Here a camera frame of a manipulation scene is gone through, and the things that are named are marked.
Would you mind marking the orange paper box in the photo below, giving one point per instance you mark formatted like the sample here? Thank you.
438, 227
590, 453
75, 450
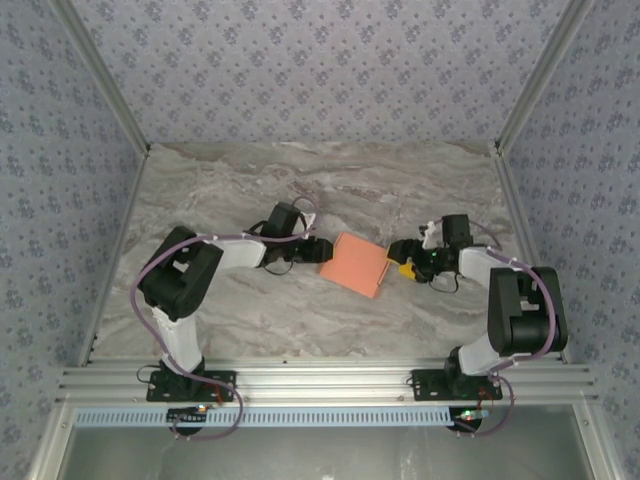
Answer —
355, 265

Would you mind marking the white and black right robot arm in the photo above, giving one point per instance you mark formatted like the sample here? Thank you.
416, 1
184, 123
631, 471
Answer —
525, 320

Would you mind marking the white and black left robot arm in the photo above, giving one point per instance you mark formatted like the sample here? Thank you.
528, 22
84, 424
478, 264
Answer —
180, 275

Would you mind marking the small black electronics board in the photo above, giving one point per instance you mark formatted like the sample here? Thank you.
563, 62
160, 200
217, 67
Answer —
187, 416
470, 417

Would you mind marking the grey metal lower panel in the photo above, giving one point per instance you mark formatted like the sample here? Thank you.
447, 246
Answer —
325, 455

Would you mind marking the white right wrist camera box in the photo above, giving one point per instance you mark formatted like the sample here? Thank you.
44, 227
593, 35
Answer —
430, 235

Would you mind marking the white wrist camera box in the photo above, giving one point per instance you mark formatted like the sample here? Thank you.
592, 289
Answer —
310, 218
430, 235

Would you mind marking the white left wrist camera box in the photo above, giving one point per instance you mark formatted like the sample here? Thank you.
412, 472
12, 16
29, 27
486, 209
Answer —
310, 218

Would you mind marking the aluminium table side rail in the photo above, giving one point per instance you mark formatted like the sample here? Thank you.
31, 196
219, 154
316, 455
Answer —
112, 260
525, 225

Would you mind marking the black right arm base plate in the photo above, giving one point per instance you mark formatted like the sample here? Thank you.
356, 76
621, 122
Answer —
430, 387

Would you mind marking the aluminium front rail frame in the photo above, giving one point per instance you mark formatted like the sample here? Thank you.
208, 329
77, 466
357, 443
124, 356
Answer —
320, 380

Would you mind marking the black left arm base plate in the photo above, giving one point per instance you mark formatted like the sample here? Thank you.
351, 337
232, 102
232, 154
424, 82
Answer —
220, 387

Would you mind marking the aluminium corner post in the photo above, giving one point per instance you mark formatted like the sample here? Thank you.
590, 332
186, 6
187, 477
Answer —
100, 75
542, 75

